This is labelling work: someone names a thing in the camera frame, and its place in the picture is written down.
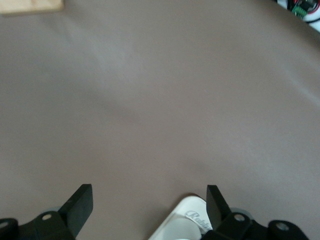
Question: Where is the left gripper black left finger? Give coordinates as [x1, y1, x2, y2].
[0, 184, 94, 240]

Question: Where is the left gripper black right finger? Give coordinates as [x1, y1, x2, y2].
[201, 184, 311, 240]

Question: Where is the white rabbit print tray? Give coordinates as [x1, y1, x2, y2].
[147, 194, 214, 240]

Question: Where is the wooden mug stand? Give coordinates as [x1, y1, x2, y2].
[0, 0, 64, 16]

